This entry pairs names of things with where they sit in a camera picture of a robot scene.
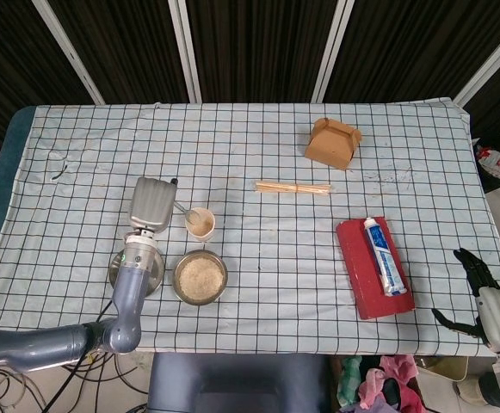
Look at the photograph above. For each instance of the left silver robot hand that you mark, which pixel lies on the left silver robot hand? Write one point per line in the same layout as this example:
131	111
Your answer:
152	204

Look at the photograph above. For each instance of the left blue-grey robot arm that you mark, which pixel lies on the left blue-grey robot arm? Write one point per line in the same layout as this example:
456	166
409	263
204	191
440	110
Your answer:
131	292

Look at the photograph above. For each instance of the white paper cup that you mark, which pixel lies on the white paper cup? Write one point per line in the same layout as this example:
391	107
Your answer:
203	236

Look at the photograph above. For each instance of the white rice heap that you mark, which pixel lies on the white rice heap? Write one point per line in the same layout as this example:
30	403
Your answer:
200	277

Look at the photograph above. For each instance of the empty steel plate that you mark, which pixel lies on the empty steel plate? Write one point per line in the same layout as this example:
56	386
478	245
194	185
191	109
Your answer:
158	275

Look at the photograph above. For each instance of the beige container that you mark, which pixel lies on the beige container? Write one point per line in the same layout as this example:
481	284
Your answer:
443	368

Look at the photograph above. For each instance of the steel bowl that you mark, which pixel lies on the steel bowl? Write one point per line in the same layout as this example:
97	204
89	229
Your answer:
175	279

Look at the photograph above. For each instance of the pink cloth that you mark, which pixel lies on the pink cloth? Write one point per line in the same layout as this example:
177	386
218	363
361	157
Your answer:
398	370

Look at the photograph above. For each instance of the blue white toothpaste tube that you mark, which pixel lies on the blue white toothpaste tube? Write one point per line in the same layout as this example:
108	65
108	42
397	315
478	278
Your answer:
385	258

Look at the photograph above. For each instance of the light blue checkered tablecloth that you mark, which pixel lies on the light blue checkered tablecloth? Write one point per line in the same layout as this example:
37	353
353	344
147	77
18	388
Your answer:
275	142

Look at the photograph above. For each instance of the wrapped wooden chopstick bundle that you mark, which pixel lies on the wrapped wooden chopstick bundle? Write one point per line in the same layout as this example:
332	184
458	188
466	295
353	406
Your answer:
292	188

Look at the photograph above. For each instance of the black bag with red print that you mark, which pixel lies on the black bag with red print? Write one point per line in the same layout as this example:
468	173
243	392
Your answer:
499	172

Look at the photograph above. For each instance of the long red box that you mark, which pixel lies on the long red box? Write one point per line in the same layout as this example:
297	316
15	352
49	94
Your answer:
355	266

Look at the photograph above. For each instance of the green cloth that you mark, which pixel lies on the green cloth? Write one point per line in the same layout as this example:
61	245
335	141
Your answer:
348	378

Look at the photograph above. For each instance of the brown cardboard gable box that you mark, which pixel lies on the brown cardboard gable box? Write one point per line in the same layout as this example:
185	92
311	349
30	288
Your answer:
329	148

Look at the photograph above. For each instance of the white partition post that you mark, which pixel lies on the white partition post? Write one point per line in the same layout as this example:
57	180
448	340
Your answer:
71	56
490	60
185	51
331	51

